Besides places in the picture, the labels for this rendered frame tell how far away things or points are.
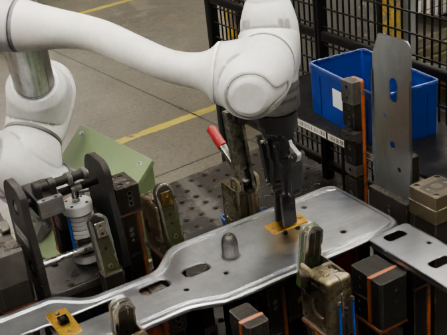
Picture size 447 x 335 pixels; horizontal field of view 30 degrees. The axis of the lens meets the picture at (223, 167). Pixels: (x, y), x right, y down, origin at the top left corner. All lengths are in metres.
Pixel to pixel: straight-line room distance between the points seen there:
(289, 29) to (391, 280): 0.48
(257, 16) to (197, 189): 1.16
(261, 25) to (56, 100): 0.82
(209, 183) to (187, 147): 2.00
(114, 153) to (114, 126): 2.76
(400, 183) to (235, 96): 0.58
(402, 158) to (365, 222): 0.15
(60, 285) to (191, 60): 0.55
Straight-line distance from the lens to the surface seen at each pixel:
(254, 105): 1.28
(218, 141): 1.76
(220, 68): 1.31
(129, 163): 2.13
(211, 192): 2.49
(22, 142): 2.11
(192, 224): 2.33
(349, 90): 1.83
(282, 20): 1.43
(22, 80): 2.04
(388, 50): 1.66
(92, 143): 2.28
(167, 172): 4.28
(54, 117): 2.15
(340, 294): 1.44
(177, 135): 4.69
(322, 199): 1.76
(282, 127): 1.51
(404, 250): 1.58
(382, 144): 1.76
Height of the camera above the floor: 1.84
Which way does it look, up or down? 26 degrees down
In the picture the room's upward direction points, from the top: 7 degrees counter-clockwise
